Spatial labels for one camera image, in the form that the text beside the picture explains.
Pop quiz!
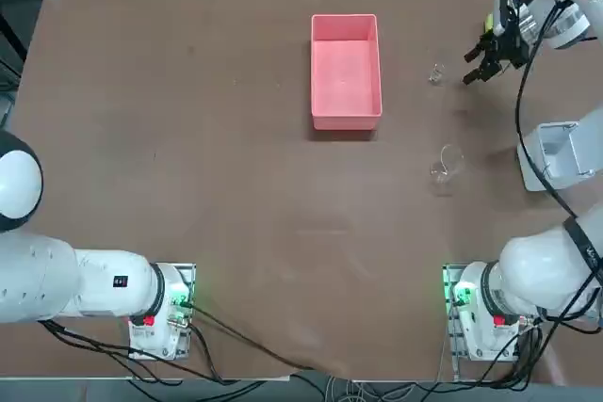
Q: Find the large glass beaker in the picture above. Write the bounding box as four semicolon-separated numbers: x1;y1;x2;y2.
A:
428;143;467;198

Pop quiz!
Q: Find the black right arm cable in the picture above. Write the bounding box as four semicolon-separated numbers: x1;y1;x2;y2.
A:
515;0;603;290

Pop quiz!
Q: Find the pink plastic container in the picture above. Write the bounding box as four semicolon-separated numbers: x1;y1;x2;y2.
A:
310;13;383;131

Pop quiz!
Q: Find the small glass beaker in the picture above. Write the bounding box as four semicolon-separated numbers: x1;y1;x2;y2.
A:
427;62;447;87

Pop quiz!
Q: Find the black left arm base cable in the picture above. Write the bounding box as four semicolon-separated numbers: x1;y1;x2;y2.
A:
37;300;326;384

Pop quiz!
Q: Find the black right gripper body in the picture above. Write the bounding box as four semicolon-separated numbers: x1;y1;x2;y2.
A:
489;27;529;69

